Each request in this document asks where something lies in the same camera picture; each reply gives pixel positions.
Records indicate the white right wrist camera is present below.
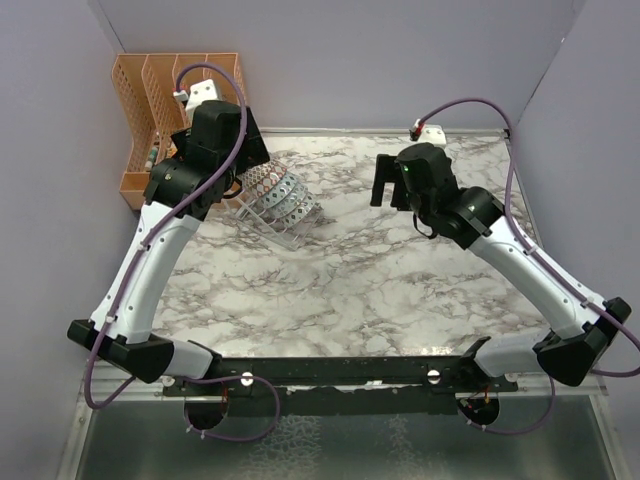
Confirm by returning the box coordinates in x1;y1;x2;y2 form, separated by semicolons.
409;121;447;148

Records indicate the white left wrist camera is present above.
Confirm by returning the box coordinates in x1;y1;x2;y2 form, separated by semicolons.
173;79;222;121

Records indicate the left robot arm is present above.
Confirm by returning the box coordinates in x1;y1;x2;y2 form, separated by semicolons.
67;100;269;395

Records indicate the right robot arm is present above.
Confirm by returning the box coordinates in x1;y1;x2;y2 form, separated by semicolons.
370;143;631;391

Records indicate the orange plastic file organizer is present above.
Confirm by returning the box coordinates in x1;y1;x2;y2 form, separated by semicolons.
112;53;245;211

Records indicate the blue triangle patterned bowl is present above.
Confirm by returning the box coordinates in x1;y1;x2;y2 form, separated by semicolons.
261;173;298;208

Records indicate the white petal patterned bowl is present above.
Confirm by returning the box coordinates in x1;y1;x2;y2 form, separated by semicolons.
274;191;311;219

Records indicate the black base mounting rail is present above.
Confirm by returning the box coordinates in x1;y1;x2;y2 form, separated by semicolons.
163;356;517;417

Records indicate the red patterned bowl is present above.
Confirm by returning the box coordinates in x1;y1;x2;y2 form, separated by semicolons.
254;162;287;198

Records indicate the white diamond patterned bowl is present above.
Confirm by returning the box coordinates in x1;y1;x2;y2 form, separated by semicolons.
282;197;316;228

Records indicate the blue floral patterned bowl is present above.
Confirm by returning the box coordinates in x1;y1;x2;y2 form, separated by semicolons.
270;184;308;218

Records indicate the brown checker patterned bowl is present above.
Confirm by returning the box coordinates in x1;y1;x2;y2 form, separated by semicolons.
240;160;276;190

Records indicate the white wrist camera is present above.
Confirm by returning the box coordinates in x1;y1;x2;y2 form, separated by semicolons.
173;79;222;121
409;121;447;148

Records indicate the white wire dish rack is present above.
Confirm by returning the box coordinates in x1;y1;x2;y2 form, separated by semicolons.
222;168;322;250

